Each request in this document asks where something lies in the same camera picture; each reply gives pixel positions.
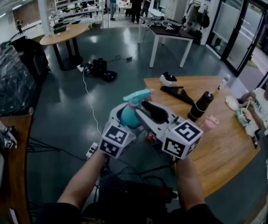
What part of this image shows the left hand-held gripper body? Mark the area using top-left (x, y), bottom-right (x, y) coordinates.
top-left (99, 120), bottom-right (137, 160)

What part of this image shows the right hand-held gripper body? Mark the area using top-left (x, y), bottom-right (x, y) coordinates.
top-left (160, 119), bottom-right (204, 161)

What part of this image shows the teal spray bottle trigger head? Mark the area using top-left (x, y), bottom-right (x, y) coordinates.
top-left (123, 89), bottom-right (156, 110)

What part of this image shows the person's right forearm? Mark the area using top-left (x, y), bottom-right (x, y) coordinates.
top-left (175, 157), bottom-right (206, 211)

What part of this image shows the person's left forearm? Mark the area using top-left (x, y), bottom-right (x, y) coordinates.
top-left (57, 150), bottom-right (107, 206)

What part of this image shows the small clear bottle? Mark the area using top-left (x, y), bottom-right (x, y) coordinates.
top-left (217, 74), bottom-right (231, 92)

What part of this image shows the black fabric pouch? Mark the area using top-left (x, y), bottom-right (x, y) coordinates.
top-left (160, 85), bottom-right (195, 107)

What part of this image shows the pink plastic cup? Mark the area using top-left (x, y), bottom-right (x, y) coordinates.
top-left (199, 115), bottom-right (220, 134)

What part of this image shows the black thermos flask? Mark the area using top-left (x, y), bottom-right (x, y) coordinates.
top-left (187, 91), bottom-right (214, 123)

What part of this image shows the white box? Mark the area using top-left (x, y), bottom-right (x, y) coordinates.
top-left (159, 76), bottom-right (178, 87)

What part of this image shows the black headset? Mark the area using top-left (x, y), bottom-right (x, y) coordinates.
top-left (162, 71), bottom-right (178, 82)

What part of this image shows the large wooden table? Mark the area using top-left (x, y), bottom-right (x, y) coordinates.
top-left (144, 76), bottom-right (261, 198)

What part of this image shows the black equipment bag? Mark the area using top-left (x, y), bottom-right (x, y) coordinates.
top-left (84, 57), bottom-right (117, 82)

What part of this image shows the black equipment pack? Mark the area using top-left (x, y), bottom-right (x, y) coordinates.
top-left (98, 178), bottom-right (179, 219)

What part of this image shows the white plate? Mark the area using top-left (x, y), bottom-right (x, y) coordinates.
top-left (226, 95), bottom-right (241, 111)

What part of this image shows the green food bowl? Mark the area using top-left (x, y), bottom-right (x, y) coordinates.
top-left (235, 107), bottom-right (253, 127)

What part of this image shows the black-top white-legged table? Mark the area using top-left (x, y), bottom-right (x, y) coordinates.
top-left (138, 16), bottom-right (194, 69)

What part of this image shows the round wooden table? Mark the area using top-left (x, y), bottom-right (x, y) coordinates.
top-left (40, 23), bottom-right (89, 71)

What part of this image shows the person's black shirt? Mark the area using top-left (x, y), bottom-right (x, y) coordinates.
top-left (35, 202), bottom-right (225, 224)

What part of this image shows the coat rack with clothes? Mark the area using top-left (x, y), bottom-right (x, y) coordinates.
top-left (182, 0), bottom-right (210, 44)

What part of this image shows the black hanging backpack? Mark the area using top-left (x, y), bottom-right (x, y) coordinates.
top-left (200, 12), bottom-right (210, 28)

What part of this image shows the small black box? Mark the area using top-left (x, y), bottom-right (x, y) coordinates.
top-left (53, 25), bottom-right (68, 35)

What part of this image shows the black padded chair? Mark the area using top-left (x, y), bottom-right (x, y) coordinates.
top-left (9, 37), bottom-right (49, 86)

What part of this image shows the narrow wooden desk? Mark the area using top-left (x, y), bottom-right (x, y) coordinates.
top-left (0, 114), bottom-right (34, 224)

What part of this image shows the grey locker cabinet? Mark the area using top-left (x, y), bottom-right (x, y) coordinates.
top-left (165, 0), bottom-right (188, 23)

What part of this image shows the spare white gripper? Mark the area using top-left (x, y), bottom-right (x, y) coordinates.
top-left (0, 125), bottom-right (18, 154)

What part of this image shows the black framed glass door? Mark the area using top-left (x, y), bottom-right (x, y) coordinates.
top-left (221, 0), bottom-right (265, 77)

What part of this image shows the plastic-wrapped equipment stack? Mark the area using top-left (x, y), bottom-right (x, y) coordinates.
top-left (0, 45), bottom-right (37, 116)

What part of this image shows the white storage shelf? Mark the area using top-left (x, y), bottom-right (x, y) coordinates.
top-left (51, 0), bottom-right (103, 29)

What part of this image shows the white cable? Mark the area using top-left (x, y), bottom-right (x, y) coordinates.
top-left (82, 70), bottom-right (102, 136)

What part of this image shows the black adapter cable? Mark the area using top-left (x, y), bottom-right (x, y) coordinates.
top-left (107, 55), bottom-right (133, 63)

